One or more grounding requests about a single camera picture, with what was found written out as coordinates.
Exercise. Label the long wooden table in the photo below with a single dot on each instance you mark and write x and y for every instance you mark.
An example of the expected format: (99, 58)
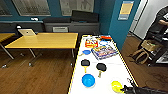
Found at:
(43, 40)
(5, 36)

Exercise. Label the black wheeled cart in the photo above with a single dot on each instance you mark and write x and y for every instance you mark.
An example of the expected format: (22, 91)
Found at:
(160, 46)

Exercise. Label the yellow bowl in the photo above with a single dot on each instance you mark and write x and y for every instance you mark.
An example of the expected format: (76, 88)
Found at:
(116, 85)

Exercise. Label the red flat item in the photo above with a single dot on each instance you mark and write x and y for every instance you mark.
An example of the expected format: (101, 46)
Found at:
(106, 37)

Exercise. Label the brown cardboard box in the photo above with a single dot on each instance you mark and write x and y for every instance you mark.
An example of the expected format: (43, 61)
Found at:
(150, 45)

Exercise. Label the orange snack pack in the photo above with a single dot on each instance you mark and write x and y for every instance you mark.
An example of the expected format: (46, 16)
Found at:
(90, 42)

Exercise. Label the white table with dishes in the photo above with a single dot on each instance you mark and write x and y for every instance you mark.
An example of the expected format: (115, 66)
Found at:
(100, 71)

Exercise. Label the yellow wall sign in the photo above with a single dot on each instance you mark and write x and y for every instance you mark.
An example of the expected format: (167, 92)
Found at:
(126, 10)

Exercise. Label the colourful game box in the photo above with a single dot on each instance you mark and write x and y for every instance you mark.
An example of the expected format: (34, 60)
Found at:
(104, 52)

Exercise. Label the small blue item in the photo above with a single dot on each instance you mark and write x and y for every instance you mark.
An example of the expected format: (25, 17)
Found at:
(104, 42)

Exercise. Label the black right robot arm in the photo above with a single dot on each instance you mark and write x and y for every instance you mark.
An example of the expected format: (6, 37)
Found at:
(160, 91)

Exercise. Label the large wall window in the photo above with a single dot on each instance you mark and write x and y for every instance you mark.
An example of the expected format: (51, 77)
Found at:
(76, 6)
(5, 7)
(31, 7)

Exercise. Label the blue table tennis paddle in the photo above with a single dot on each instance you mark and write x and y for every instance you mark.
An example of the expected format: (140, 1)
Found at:
(86, 52)

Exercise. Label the person in dark shirt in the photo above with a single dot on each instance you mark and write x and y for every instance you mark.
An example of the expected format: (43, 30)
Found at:
(161, 20)

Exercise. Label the white laptop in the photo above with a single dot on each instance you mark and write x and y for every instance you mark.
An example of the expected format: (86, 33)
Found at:
(27, 32)

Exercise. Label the blue bowl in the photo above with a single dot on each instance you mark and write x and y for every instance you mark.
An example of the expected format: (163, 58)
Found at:
(88, 81)

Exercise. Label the black sofa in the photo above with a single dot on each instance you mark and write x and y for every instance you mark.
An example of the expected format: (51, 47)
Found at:
(76, 23)

